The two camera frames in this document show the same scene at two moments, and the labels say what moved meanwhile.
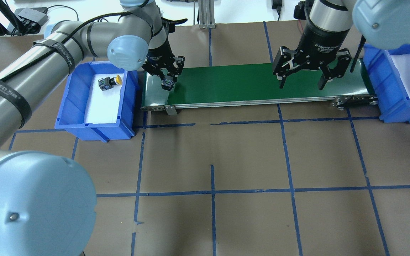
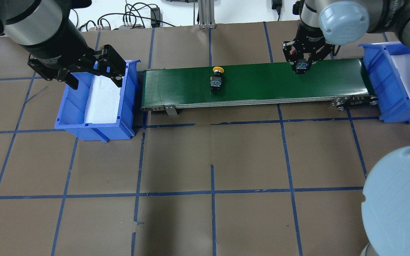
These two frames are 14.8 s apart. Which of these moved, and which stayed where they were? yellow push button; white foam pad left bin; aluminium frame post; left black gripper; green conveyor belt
Moved: yellow push button; left black gripper
Stayed: aluminium frame post; white foam pad left bin; green conveyor belt
